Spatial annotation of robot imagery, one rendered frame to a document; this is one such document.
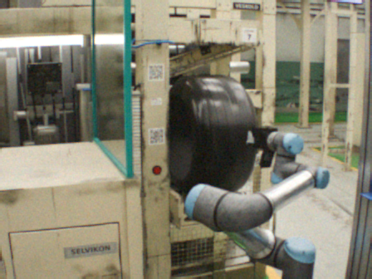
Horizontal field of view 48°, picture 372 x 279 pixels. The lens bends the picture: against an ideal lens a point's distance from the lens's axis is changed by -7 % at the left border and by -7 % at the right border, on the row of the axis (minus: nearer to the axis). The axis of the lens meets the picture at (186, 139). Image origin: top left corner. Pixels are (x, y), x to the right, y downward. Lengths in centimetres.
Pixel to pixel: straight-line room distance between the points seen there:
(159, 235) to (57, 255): 103
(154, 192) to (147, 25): 77
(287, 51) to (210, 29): 1002
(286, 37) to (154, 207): 1052
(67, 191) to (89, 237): 14
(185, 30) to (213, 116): 59
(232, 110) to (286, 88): 1036
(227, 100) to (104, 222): 98
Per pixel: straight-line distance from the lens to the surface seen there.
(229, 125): 196
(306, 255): 158
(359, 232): 149
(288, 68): 1232
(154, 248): 222
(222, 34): 243
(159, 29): 203
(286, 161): 162
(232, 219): 126
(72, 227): 123
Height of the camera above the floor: 160
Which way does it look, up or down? 11 degrees down
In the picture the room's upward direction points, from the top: straight up
